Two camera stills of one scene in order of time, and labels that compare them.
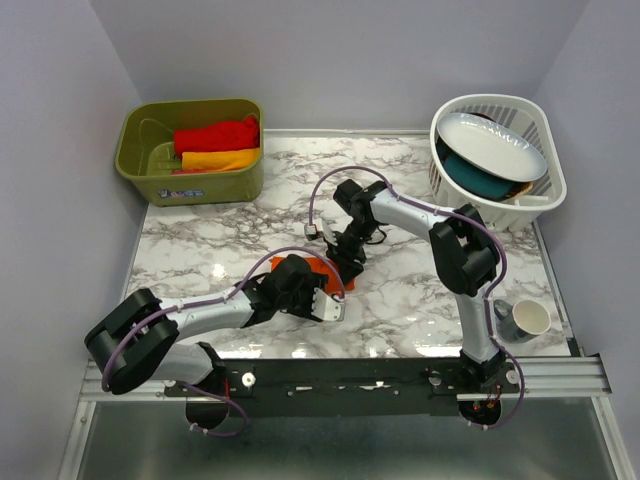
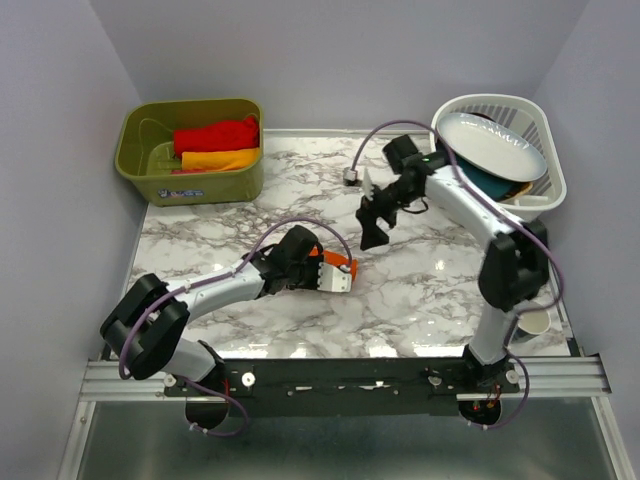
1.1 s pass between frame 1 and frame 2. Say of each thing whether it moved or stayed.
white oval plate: stayed
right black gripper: moved
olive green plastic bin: stayed
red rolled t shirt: stayed
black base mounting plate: stayed
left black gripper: moved
